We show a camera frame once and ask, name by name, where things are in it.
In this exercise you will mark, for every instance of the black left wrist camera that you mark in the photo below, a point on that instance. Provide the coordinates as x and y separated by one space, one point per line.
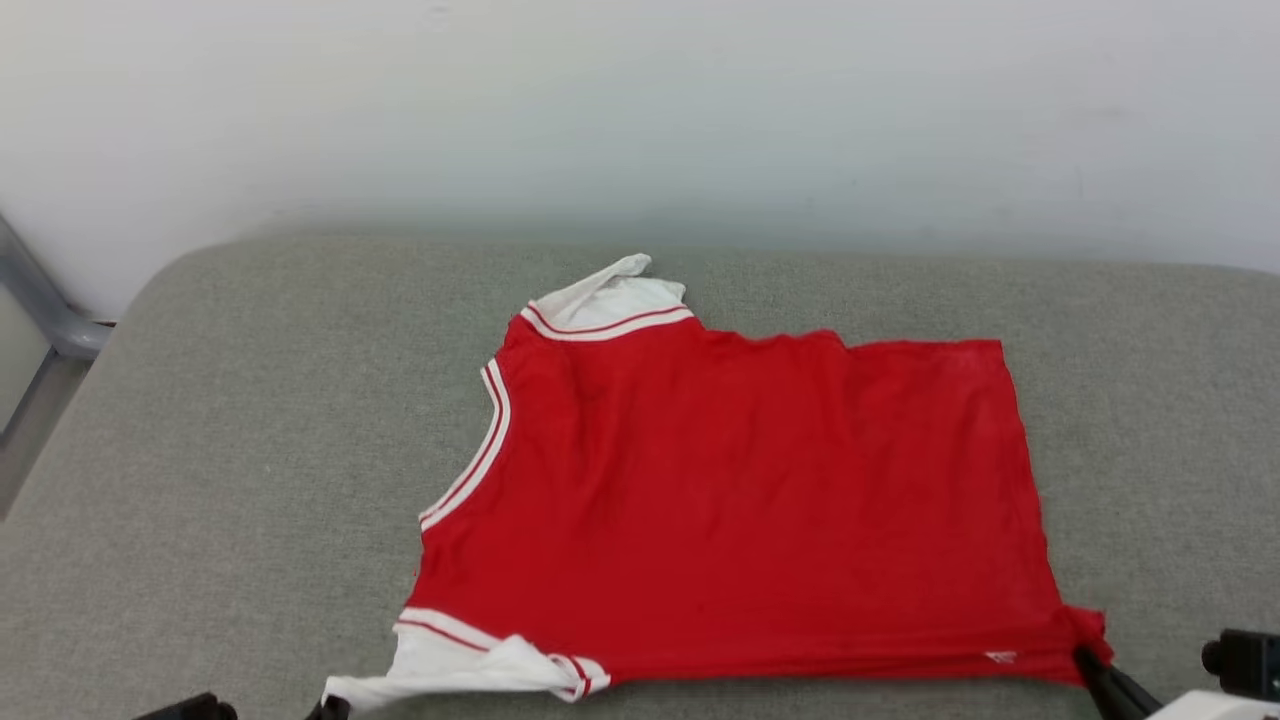
195 709

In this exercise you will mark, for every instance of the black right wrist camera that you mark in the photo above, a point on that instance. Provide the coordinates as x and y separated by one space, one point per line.
1250 662

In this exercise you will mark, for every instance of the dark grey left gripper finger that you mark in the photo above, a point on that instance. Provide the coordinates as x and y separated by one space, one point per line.
341 711
318 711

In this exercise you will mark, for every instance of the red white sleeveless jersey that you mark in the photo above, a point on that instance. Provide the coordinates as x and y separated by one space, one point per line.
750 500

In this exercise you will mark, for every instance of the grey fabric sofa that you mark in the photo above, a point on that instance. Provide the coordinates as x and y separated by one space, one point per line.
250 450

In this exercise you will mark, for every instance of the grey metal frame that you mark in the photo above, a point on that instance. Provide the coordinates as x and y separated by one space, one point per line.
45 300

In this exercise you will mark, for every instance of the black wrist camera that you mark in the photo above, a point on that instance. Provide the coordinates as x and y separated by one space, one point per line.
195 709
1250 662

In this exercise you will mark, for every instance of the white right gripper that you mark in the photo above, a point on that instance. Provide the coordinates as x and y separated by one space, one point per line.
1220 708

